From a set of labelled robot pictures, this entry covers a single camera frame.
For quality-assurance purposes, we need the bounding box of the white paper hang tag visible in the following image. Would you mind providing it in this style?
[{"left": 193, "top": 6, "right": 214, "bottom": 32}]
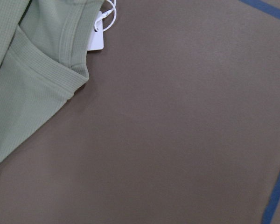
[{"left": 87, "top": 0, "right": 117, "bottom": 51}]

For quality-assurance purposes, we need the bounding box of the brown table cover mat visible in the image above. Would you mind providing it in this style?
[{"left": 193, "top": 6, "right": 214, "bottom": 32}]
[{"left": 0, "top": 0, "right": 280, "bottom": 224}]

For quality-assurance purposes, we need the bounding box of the olive green long-sleeve shirt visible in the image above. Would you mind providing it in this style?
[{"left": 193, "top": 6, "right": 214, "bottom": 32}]
[{"left": 0, "top": 0, "right": 103, "bottom": 163}]

